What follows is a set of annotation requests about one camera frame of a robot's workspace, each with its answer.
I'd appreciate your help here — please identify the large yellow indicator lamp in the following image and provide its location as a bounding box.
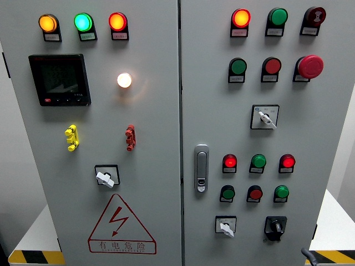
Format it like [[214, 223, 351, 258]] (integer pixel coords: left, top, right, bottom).
[[38, 13, 59, 34]]

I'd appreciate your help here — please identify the large green push button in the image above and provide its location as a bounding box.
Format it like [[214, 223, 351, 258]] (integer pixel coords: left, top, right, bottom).
[[229, 57, 248, 76]]

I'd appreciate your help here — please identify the large white-handle turn switch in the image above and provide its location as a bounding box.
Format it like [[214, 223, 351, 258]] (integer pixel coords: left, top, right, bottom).
[[250, 104, 280, 131]]

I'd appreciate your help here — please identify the large red push button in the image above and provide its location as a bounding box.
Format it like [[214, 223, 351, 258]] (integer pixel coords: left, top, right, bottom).
[[262, 57, 282, 75]]

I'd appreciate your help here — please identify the large red stop button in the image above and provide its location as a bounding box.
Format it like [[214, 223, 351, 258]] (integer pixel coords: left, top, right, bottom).
[[295, 54, 324, 80]]

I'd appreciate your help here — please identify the dark red buzzer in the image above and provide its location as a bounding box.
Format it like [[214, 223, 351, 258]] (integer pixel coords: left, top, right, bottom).
[[303, 6, 327, 27]]

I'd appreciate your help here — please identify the small red indicator lamp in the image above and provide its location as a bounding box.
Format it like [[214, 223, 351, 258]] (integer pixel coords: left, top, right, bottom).
[[222, 154, 238, 168], [279, 154, 296, 168]]

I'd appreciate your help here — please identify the large bright green indicator lamp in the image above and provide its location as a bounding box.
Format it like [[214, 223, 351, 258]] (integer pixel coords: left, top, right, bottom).
[[73, 12, 94, 33]]

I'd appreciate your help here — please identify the grey cabinet door with lock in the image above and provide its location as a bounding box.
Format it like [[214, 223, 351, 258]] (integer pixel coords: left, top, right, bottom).
[[179, 0, 355, 266]]

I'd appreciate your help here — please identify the small green push button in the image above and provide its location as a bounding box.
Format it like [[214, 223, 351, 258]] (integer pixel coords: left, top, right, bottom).
[[220, 185, 236, 200]]

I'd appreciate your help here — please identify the white-handle switch without labels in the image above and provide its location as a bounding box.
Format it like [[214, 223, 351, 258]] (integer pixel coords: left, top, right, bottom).
[[94, 164, 121, 190]]

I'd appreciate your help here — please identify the small green indicator lamp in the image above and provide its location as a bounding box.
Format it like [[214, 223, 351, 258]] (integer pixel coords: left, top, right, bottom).
[[273, 185, 290, 199], [250, 154, 267, 169]]

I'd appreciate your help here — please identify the black knob turn switch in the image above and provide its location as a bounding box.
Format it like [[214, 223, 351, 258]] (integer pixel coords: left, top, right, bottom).
[[263, 216, 288, 243]]

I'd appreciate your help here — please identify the small labelled white-handle turn switch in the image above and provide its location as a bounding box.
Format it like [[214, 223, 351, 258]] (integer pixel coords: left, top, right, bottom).
[[215, 216, 237, 238]]

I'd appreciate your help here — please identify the red warning triangle sticker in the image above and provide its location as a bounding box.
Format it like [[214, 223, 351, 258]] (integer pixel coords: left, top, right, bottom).
[[87, 193, 157, 255]]

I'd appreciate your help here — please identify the grey cabinet door with display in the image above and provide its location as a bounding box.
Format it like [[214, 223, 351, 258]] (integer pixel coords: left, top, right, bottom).
[[0, 0, 182, 266]]

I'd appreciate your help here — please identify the black square display meter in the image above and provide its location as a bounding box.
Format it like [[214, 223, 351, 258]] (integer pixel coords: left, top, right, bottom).
[[28, 54, 92, 107]]

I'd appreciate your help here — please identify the black yellow striped tape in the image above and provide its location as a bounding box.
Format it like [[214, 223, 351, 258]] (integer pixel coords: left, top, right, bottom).
[[7, 250, 66, 265], [305, 250, 355, 265]]

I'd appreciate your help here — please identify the white glowing lamp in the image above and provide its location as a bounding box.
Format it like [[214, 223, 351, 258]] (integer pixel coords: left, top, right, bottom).
[[116, 72, 133, 89]]

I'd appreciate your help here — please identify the small yellow handle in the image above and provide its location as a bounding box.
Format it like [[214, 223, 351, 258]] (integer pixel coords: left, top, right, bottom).
[[64, 124, 80, 152]]

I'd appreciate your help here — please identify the large dark green indicator lamp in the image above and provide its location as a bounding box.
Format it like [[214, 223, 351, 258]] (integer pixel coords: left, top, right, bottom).
[[267, 7, 288, 28]]

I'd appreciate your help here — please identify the small red handle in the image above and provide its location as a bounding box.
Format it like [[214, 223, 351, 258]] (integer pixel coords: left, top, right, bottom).
[[124, 124, 136, 152]]

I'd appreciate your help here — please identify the large red indicator lamp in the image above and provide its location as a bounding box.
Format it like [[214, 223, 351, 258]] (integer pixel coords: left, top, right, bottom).
[[108, 12, 128, 32], [231, 8, 252, 29]]

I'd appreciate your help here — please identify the silver door lock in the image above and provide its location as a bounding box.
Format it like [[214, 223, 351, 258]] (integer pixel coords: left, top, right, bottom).
[[194, 144, 210, 194]]

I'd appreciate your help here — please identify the small red push button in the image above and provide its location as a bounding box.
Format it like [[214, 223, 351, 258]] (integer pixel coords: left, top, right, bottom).
[[247, 185, 263, 201]]

